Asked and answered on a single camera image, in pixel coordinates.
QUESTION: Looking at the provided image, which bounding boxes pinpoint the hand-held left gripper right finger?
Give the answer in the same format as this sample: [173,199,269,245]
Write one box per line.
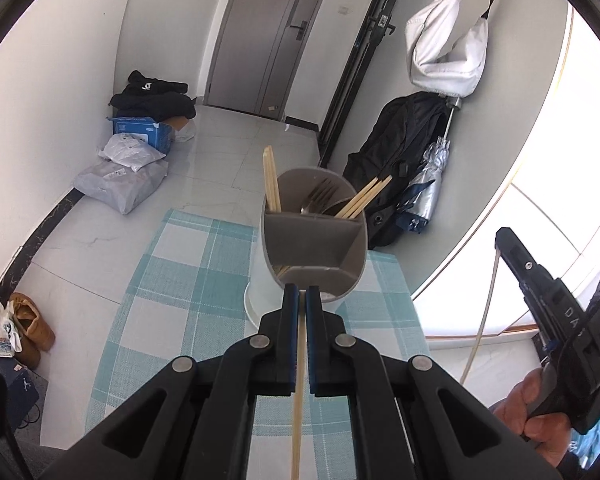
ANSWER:
[305,284,563,480]

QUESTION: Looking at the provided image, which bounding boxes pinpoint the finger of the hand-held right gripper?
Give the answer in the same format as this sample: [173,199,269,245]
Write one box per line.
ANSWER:
[495,227,566,321]

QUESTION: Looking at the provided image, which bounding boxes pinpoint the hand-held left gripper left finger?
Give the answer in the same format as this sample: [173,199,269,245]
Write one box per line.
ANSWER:
[40,284,300,480]

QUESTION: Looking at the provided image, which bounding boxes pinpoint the white grey utensil holder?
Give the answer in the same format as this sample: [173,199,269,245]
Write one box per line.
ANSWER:
[244,167,368,333]

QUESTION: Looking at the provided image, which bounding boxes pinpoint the metal fork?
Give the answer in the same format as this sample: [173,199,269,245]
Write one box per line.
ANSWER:
[300,177,342,215]

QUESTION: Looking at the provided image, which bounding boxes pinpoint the white shoulder bag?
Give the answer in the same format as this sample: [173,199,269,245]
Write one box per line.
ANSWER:
[405,0,506,98]

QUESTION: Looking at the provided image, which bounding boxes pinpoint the person's right hand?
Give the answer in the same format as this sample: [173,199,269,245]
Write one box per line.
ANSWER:
[490,367,581,463]

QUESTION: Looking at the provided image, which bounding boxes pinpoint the teal checked placemat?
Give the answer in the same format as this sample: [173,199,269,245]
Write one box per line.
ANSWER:
[85,208,431,480]

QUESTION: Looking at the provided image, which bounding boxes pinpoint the silver folded umbrella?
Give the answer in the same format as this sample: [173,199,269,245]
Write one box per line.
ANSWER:
[392,97,463,233]

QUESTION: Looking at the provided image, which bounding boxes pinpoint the black backpack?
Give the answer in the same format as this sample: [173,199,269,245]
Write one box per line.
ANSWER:
[342,91,451,251]

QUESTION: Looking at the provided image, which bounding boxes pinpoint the grey plastic package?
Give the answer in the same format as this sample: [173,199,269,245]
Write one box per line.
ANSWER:
[74,160,169,216]

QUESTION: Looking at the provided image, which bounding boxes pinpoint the blue cardboard box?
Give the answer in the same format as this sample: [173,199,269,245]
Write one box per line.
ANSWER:
[107,116,175,156]

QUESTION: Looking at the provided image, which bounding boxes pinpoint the white plastic package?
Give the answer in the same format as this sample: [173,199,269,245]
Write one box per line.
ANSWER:
[98,132,167,171]

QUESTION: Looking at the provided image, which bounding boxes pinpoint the brown shoe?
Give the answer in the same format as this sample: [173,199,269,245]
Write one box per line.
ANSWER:
[9,292,56,352]
[14,327,42,368]

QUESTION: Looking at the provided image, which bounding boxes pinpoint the black clothes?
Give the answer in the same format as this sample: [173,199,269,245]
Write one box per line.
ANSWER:
[109,70,197,122]

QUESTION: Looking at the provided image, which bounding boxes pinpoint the dark blue box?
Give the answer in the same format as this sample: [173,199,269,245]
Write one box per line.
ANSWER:
[0,362,41,431]

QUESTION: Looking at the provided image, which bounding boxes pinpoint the white printed shoe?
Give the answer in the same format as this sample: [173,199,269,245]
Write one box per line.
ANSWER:
[0,301,20,358]

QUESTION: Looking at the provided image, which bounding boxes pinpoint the grey door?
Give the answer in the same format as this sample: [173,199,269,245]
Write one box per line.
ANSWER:
[202,0,341,121]

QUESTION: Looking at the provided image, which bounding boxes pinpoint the black door frame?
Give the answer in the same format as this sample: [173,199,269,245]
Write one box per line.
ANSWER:
[319,0,415,168]

